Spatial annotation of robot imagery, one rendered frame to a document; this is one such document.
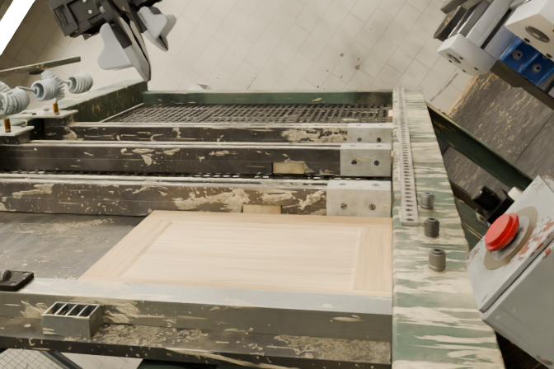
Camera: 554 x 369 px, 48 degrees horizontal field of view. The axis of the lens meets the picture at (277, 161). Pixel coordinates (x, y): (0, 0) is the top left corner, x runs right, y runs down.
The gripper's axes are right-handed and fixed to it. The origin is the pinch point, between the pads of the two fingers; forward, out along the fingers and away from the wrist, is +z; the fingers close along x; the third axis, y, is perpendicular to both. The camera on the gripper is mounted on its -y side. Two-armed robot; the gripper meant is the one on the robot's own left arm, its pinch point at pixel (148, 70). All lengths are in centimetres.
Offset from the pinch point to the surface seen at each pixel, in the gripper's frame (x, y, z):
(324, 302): 4.5, -7.9, 38.7
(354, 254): -17.5, -12.6, 40.2
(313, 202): -36.4, -8.2, 32.2
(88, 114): -137, 62, -18
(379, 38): -557, -85, -8
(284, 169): -71, -2, 27
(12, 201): -43, 51, 4
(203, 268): -11.7, 10.0, 30.2
